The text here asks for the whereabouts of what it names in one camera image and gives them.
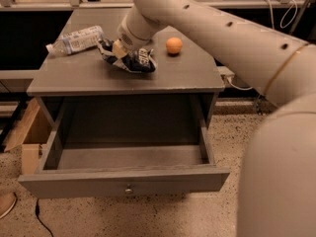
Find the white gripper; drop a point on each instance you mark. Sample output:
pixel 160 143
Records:
pixel 130 40

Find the blue chip bag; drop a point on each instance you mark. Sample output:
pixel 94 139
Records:
pixel 137 61

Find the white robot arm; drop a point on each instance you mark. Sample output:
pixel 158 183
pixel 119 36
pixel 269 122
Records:
pixel 277 189

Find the grey wooden drawer cabinet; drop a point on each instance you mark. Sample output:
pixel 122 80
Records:
pixel 87 74

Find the open grey top drawer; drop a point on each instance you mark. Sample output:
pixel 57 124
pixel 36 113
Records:
pixel 99 145

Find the round metal drawer knob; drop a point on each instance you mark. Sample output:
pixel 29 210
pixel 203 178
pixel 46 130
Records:
pixel 128 190

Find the clear plastic water bottle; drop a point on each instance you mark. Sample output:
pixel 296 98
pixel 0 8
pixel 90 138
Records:
pixel 77 41

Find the orange fruit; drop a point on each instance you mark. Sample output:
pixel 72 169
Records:
pixel 174 45

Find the light wooden box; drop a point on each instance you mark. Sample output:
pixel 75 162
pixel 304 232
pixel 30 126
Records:
pixel 29 136

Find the round tan floor object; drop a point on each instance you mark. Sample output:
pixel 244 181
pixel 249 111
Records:
pixel 7 202

